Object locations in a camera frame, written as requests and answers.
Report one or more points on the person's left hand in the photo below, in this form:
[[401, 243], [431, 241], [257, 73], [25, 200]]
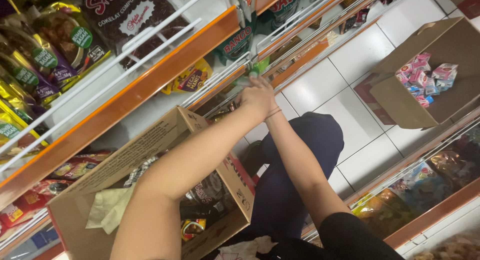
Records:
[[249, 100]]

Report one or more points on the person's right hand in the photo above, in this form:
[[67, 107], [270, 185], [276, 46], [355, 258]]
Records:
[[268, 98]]

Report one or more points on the person's right fingers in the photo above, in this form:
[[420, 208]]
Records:
[[262, 83]]

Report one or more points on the green capped bottle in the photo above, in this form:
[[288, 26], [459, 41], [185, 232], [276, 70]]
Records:
[[258, 69]]

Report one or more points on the green sauce pouch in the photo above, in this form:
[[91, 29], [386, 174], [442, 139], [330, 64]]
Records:
[[240, 42]]

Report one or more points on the yellow sauce pouch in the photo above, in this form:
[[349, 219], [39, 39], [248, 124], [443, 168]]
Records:
[[191, 78]]

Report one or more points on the person's dark blue trousers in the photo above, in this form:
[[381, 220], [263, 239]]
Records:
[[292, 185]]

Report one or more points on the dark packets in carton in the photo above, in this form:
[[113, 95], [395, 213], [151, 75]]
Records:
[[208, 200]]

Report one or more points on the orange white shop shelf rack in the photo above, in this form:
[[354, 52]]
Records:
[[123, 98]]

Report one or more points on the clear bag of chocolate sprinkles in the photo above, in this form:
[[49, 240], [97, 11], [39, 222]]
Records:
[[123, 16]]

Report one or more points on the pile of pink snack packets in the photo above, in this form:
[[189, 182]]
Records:
[[420, 78]]

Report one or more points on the open cardboard box pink packets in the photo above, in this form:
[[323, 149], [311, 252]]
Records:
[[420, 113]]

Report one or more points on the yellow red snack packet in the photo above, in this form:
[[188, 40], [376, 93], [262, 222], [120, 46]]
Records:
[[192, 229]]

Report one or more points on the white crumpled cloth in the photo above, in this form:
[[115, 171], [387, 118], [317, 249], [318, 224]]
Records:
[[243, 248]]

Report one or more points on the open cardboard box of packets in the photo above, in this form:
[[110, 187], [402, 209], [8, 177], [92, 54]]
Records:
[[112, 170]]

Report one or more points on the person's black sleeve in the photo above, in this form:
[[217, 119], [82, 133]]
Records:
[[356, 239]]

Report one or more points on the orange shelf with snack bags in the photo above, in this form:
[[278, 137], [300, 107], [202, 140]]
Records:
[[423, 192]]

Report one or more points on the beige crumpled paper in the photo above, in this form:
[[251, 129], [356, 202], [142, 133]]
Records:
[[108, 209]]

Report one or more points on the row of purple gold packets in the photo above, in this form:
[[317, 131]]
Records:
[[45, 57]]

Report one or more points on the row of red seasoning packets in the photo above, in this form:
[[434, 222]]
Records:
[[33, 196]]

